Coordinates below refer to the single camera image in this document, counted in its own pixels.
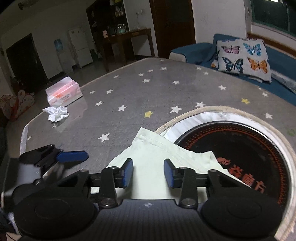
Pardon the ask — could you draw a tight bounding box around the pale green t-shirt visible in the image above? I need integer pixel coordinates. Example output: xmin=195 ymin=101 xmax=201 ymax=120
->
xmin=108 ymin=128 xmax=238 ymax=200

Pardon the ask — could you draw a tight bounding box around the crumpled white tissue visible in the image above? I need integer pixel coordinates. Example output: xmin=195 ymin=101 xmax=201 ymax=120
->
xmin=43 ymin=106 xmax=69 ymax=123

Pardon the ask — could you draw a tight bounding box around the red play tent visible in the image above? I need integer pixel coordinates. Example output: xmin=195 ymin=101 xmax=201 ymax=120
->
xmin=1 ymin=90 xmax=35 ymax=121

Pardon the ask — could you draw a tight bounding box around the pink tissue box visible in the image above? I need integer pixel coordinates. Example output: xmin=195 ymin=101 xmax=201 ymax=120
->
xmin=46 ymin=76 xmax=83 ymax=108

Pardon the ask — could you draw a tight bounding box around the round induction cooktop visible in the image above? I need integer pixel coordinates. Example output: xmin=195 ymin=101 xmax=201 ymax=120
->
xmin=156 ymin=106 xmax=295 ymax=240

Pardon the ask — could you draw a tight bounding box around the water dispenser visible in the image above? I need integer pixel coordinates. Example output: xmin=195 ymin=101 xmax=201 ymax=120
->
xmin=54 ymin=39 xmax=73 ymax=74

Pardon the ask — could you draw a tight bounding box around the white refrigerator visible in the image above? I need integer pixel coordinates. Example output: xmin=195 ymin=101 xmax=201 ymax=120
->
xmin=68 ymin=27 xmax=93 ymax=68

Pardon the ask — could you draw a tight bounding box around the wooden side table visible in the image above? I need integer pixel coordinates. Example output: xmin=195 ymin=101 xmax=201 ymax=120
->
xmin=100 ymin=28 xmax=155 ymax=72

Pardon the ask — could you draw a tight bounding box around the butterfly print cushion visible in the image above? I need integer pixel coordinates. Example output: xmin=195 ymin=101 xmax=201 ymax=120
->
xmin=211 ymin=38 xmax=271 ymax=83

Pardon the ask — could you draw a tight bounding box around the dark wooden door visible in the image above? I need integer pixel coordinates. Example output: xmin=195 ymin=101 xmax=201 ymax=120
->
xmin=149 ymin=0 xmax=196 ymax=58

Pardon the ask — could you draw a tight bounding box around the blue bench sofa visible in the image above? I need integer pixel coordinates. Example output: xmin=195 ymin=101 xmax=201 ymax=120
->
xmin=169 ymin=34 xmax=295 ymax=104

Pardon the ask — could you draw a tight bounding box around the dark window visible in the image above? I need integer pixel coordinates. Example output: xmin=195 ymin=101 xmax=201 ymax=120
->
xmin=251 ymin=0 xmax=295 ymax=36

